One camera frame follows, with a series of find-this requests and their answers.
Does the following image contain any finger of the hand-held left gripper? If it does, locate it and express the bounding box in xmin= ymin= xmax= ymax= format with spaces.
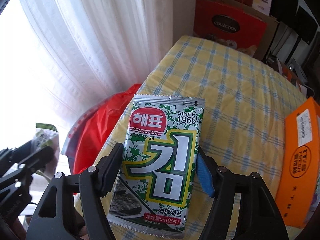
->
xmin=0 ymin=140 xmax=34 ymax=161
xmin=0 ymin=146 xmax=56 ymax=196

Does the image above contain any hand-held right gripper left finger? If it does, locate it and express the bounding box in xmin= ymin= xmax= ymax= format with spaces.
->
xmin=26 ymin=142 xmax=125 ymax=240

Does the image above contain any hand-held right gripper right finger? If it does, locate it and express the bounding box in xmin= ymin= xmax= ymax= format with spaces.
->
xmin=196 ymin=146 xmax=289 ymax=240

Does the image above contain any green label snack packet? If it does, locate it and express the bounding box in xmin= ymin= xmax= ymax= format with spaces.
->
xmin=31 ymin=122 xmax=60 ymax=181

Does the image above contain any green white seaweed packet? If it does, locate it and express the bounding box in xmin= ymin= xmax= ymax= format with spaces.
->
xmin=107 ymin=94 xmax=206 ymax=239

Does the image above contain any orange cardboard box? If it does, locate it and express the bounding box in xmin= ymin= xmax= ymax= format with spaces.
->
xmin=275 ymin=97 xmax=320 ymax=230

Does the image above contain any red plastic bag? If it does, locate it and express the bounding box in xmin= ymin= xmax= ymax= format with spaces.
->
xmin=61 ymin=84 xmax=142 ymax=196

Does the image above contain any yellow plaid tablecloth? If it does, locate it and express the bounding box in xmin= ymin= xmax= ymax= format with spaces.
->
xmin=92 ymin=35 xmax=311 ymax=240

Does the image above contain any orange and white bag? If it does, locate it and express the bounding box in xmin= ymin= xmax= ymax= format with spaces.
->
xmin=280 ymin=60 xmax=303 ymax=86

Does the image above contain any white curtain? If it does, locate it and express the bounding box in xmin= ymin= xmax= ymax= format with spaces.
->
xmin=17 ymin=0 xmax=198 ymax=131

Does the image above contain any brown cardboard box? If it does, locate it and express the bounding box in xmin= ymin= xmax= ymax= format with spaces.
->
xmin=250 ymin=5 xmax=280 ymax=61

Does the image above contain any red gift box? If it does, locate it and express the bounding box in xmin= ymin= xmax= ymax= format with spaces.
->
xmin=192 ymin=0 xmax=268 ymax=56

